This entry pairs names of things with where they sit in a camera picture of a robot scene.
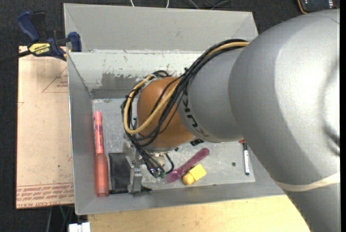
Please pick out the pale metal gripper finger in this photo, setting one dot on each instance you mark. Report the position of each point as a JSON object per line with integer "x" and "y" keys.
{"x": 136, "y": 182}

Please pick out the black rectangular block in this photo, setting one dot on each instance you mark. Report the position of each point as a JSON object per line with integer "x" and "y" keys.
{"x": 119, "y": 171}

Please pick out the purple plastic fork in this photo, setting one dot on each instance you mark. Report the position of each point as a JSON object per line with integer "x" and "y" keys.
{"x": 189, "y": 164}

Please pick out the yellow toy block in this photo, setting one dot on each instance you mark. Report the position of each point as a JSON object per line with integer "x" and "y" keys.
{"x": 195, "y": 173}

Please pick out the pink thick marker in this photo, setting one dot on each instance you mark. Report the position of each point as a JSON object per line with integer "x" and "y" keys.
{"x": 99, "y": 149}

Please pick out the white marker pen black cap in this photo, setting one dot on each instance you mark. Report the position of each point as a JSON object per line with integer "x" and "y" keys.
{"x": 246, "y": 159}

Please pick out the brown cardboard board red print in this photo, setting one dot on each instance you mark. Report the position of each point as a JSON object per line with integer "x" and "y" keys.
{"x": 43, "y": 128}

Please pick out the grey metal bin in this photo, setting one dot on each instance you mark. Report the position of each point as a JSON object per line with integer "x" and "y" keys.
{"x": 162, "y": 33}

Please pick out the black cylinder on white bracket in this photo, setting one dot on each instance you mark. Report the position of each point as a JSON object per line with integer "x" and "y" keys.
{"x": 196, "y": 142}

